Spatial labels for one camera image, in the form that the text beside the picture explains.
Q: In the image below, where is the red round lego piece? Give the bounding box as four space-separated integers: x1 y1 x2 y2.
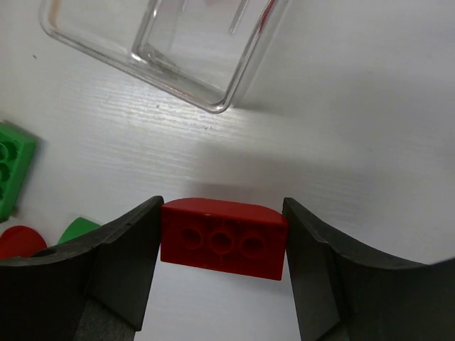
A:
0 225 47 259

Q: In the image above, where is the red curved lego brick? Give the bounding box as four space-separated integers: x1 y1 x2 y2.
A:
161 197 289 281

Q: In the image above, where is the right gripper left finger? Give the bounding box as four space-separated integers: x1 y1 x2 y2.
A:
1 196 164 340

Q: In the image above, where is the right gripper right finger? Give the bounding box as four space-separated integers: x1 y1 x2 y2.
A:
282 197 454 340

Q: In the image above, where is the green long lego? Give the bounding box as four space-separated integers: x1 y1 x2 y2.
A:
1 123 37 222

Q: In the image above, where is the green square lego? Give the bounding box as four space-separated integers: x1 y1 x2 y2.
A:
58 217 100 244

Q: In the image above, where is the clear plastic container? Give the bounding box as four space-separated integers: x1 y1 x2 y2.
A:
39 1 287 114

